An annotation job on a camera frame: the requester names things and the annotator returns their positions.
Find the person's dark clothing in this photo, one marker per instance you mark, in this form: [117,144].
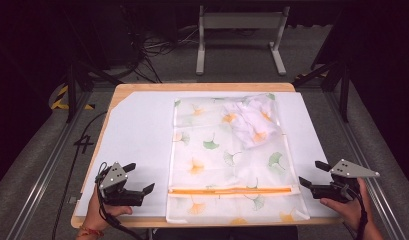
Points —
[225,234]

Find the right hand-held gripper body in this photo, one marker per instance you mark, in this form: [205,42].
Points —
[342,186]

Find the white table mat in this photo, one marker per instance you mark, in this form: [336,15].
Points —
[142,133]

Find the grey metal table frame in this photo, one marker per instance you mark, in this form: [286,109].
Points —
[240,20]

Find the person's right hand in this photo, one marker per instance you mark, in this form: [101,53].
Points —
[353,210]

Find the white leaf-print garment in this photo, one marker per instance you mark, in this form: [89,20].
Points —
[248,123]

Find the black metal stand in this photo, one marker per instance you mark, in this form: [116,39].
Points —
[71,93]
[344,96]

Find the aluminium floor rail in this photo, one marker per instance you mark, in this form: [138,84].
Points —
[375,193]
[42,180]

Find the person's left hand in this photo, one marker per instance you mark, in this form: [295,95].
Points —
[98,213]

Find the leaf-print mesh laundry bag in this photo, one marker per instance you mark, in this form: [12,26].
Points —
[208,173]

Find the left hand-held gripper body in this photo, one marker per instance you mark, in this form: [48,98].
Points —
[116,186]

